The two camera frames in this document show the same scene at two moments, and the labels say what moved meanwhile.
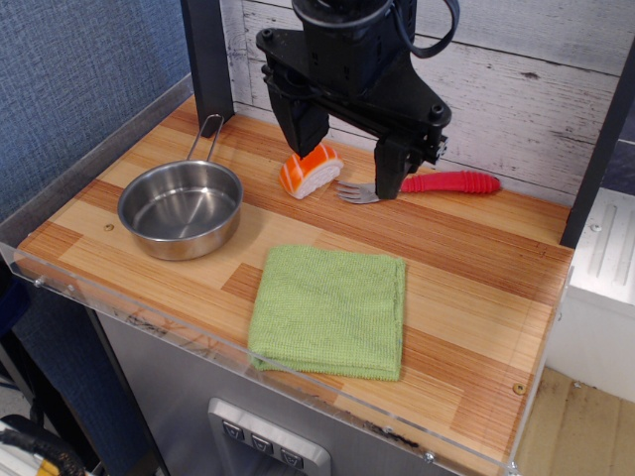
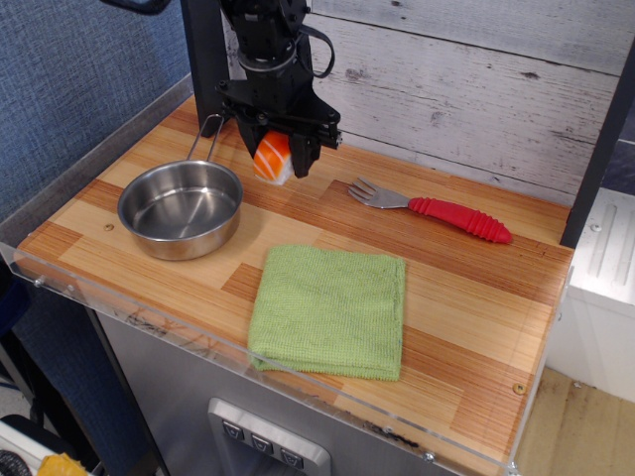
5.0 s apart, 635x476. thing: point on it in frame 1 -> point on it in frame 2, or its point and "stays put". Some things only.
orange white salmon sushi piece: (305, 177) -> (273, 162)
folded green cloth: (328, 311) stays put
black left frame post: (208, 59) stays put
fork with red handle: (459, 181) -> (463, 216)
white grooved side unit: (593, 336) stays put
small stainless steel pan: (184, 209) stays put
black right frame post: (598, 169) stays put
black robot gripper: (357, 55) -> (278, 88)
